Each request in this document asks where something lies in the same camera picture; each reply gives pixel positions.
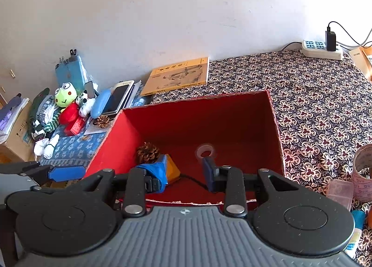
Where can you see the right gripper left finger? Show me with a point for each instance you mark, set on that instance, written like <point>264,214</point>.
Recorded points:
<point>144,179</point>

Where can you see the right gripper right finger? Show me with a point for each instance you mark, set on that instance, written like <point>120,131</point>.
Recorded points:
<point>228,180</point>

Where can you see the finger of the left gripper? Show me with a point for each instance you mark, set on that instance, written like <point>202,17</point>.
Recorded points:
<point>66,173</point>

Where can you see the orange wooden wedge block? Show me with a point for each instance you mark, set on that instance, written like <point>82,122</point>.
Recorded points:
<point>172,171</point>

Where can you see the pinecone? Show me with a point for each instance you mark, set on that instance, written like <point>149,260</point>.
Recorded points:
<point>147,153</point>
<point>102,121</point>

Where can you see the clear tape roll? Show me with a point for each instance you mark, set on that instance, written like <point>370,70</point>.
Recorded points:
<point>205,150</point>

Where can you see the cardboard box on floor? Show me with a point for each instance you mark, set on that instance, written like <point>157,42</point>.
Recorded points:
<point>18,146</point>

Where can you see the blue floral cloth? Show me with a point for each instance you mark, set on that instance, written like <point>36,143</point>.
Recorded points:
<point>75,150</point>

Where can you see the red cardboard box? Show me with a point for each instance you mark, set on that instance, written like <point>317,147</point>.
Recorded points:
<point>241,128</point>

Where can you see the pinecone on blue cloth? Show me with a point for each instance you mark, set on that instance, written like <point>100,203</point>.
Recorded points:
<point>102,121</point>

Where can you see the white panda plush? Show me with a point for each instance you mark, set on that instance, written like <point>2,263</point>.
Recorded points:
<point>85,103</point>

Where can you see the green frog plush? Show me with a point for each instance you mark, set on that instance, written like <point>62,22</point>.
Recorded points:
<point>65,95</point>

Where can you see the blue glasses case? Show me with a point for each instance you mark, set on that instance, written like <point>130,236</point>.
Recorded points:
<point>100,103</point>

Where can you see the yellow book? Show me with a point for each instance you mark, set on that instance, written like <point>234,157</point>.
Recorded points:
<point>177,75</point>

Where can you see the clear plastic small box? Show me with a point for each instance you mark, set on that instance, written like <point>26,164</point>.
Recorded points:
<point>341,192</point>

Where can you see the floral patterned tablecloth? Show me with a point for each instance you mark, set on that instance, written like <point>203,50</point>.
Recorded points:
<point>322,108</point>

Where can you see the white power strip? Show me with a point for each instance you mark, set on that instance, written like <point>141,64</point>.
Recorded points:
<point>318,49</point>

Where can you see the black power adapter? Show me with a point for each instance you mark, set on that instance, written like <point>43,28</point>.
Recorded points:
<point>330,39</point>

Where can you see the smartphone with white frame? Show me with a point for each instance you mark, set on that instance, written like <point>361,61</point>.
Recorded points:
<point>118,97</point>

